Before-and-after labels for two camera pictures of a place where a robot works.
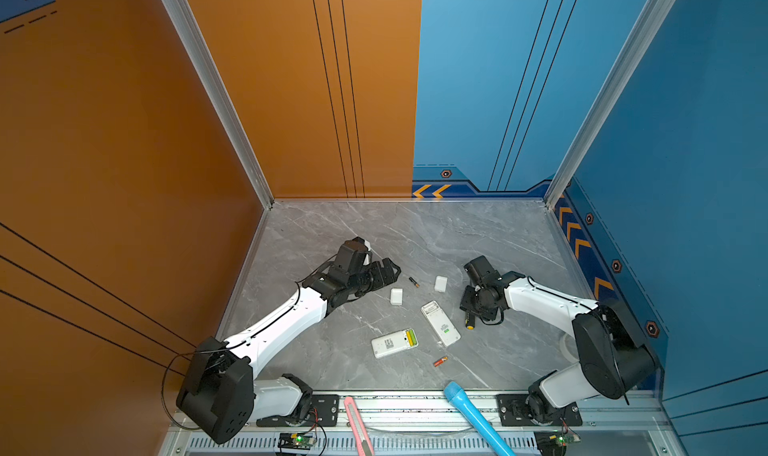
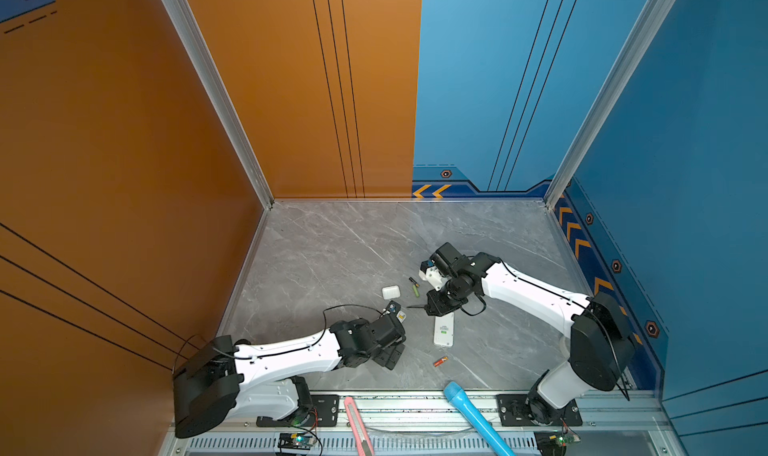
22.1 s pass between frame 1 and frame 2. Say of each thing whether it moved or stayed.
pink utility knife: stayed
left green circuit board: stayed
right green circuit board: stayed
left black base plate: stayed
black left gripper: moved
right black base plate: stayed
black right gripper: moved
